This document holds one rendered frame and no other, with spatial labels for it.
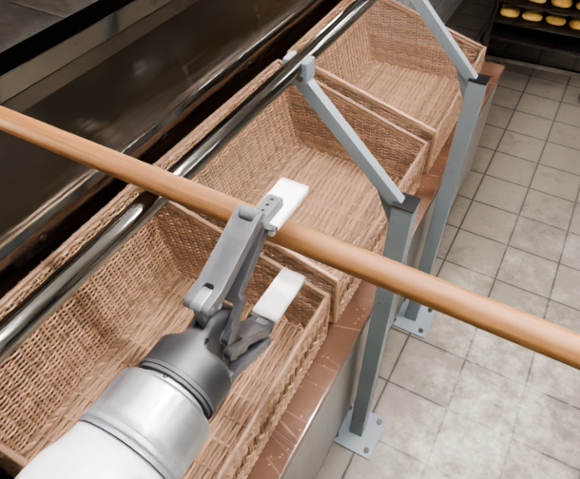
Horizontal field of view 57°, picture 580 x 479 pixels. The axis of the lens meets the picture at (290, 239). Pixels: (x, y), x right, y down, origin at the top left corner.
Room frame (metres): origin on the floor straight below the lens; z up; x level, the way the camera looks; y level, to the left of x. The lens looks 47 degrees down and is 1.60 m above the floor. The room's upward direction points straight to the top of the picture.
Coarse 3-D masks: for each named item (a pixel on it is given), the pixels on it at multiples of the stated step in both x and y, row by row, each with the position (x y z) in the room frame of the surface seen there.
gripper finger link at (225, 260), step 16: (240, 208) 0.33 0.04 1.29; (240, 224) 0.31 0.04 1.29; (256, 224) 0.31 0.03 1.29; (224, 240) 0.30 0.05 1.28; (240, 240) 0.30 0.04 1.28; (224, 256) 0.29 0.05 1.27; (240, 256) 0.29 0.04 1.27; (208, 272) 0.28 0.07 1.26; (224, 272) 0.28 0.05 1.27; (192, 288) 0.27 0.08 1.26; (224, 288) 0.27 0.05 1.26; (208, 304) 0.25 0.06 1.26
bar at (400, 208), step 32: (416, 0) 1.20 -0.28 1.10; (320, 32) 0.89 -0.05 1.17; (448, 32) 1.17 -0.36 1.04; (288, 64) 0.78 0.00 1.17; (256, 96) 0.69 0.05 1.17; (320, 96) 0.78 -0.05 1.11; (480, 96) 1.10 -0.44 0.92; (224, 128) 0.61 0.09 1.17; (192, 160) 0.54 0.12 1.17; (448, 160) 1.11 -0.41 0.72; (384, 192) 0.71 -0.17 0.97; (448, 192) 1.10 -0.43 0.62; (128, 224) 0.43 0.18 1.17; (96, 256) 0.38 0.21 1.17; (384, 256) 0.69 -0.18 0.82; (64, 288) 0.34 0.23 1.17; (0, 320) 0.30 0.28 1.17; (32, 320) 0.30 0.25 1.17; (384, 320) 0.68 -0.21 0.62; (416, 320) 1.10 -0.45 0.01; (0, 352) 0.27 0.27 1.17; (352, 416) 0.69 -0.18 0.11; (352, 448) 0.64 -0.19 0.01
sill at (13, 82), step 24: (120, 0) 1.00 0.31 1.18; (144, 0) 1.03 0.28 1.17; (168, 0) 1.09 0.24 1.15; (72, 24) 0.91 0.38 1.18; (96, 24) 0.92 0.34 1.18; (120, 24) 0.96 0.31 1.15; (24, 48) 0.82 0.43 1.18; (48, 48) 0.82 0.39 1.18; (72, 48) 0.86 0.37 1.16; (0, 72) 0.74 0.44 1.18; (24, 72) 0.77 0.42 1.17; (48, 72) 0.81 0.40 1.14; (0, 96) 0.72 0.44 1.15
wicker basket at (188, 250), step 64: (128, 192) 0.85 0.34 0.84; (64, 256) 0.68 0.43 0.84; (128, 256) 0.77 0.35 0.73; (192, 256) 0.82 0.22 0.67; (64, 320) 0.60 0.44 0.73; (128, 320) 0.68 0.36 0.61; (320, 320) 0.63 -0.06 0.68; (64, 384) 0.52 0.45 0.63; (256, 384) 0.54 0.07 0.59; (0, 448) 0.32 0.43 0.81; (256, 448) 0.39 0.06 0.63
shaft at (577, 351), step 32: (0, 128) 0.58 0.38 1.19; (32, 128) 0.56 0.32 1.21; (96, 160) 0.50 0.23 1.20; (128, 160) 0.50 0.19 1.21; (160, 192) 0.46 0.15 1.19; (192, 192) 0.44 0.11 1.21; (288, 224) 0.39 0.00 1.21; (320, 256) 0.36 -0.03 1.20; (352, 256) 0.35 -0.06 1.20; (384, 288) 0.32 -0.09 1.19; (416, 288) 0.31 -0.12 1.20; (448, 288) 0.31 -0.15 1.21; (480, 320) 0.28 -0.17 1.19; (512, 320) 0.27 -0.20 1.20; (544, 320) 0.27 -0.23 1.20; (544, 352) 0.25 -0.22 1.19; (576, 352) 0.24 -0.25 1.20
